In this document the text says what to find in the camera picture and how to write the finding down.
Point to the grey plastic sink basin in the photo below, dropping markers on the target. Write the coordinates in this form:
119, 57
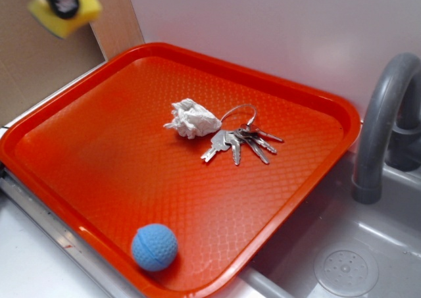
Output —
388, 229

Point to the wooden post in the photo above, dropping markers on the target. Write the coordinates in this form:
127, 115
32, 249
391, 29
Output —
117, 28

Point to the small silver key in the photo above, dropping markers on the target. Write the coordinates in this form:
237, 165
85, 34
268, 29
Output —
265, 134

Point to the metal counter edge strip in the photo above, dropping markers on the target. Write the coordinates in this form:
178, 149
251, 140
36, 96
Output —
66, 239

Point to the brown cardboard panel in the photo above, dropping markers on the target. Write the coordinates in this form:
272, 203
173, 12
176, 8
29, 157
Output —
35, 63

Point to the silver middle key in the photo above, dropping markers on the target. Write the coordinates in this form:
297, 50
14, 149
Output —
264, 144

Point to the round sink drain cover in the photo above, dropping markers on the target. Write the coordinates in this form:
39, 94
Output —
346, 270

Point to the yellow sponge with grey pad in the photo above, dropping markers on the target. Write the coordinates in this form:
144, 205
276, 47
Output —
87, 11

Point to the grey plastic faucet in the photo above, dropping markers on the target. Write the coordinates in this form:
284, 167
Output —
390, 132

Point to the orange plastic tray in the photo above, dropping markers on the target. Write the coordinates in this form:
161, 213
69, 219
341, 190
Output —
99, 157

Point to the blue dimpled ball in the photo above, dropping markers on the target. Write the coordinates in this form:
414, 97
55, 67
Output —
154, 247

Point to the crumpled white paper tissue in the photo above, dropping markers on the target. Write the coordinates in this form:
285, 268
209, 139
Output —
192, 120

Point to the silver key with long blade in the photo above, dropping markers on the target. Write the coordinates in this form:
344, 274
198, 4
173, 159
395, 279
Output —
257, 150

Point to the large silver key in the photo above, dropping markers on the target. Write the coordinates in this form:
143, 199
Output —
217, 144

